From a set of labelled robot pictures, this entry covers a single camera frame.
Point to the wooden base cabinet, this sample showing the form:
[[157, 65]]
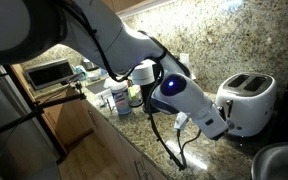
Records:
[[117, 146]]

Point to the white wall outlet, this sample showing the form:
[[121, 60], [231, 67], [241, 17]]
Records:
[[184, 60]]

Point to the teal plastic item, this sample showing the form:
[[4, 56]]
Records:
[[80, 71]]

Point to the white two-slot toaster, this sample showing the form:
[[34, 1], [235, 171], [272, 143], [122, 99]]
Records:
[[254, 103]]

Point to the black coffee maker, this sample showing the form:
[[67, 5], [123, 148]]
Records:
[[148, 96]]

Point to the stainless steel refrigerator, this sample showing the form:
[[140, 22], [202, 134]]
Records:
[[10, 133]]

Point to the small green white container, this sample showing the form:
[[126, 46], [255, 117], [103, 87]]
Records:
[[136, 96]]

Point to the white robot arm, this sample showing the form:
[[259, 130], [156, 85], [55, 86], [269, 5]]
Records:
[[190, 96]]

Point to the silver metal pot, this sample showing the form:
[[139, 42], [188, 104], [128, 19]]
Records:
[[89, 64]]

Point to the black camera tripod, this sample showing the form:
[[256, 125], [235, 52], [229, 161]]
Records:
[[34, 110]]

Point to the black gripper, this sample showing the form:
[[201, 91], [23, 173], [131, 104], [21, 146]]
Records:
[[221, 112]]

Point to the white disinfecting wipes canister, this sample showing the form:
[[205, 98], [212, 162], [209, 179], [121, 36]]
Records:
[[120, 96]]

